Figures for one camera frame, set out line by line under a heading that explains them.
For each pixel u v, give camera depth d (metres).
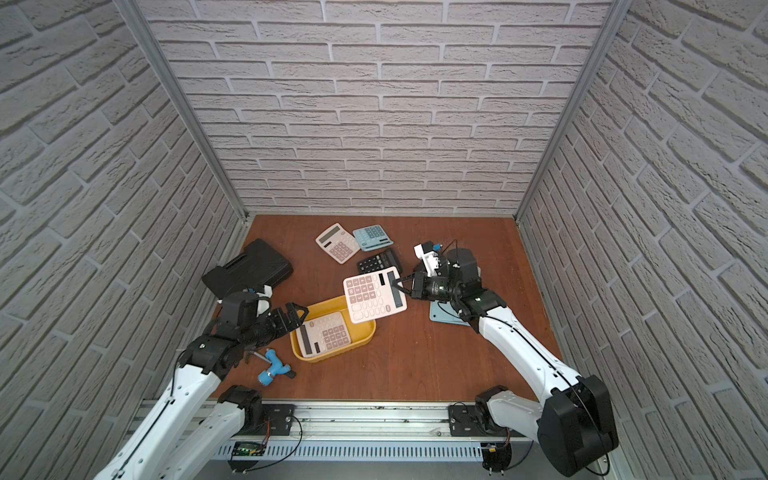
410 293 0.68
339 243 1.08
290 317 0.69
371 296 0.73
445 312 0.67
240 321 0.57
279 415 0.74
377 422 0.76
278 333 0.68
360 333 0.88
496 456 0.70
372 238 1.10
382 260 1.03
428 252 0.70
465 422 0.73
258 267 0.97
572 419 0.39
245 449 0.72
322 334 0.86
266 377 0.78
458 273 0.60
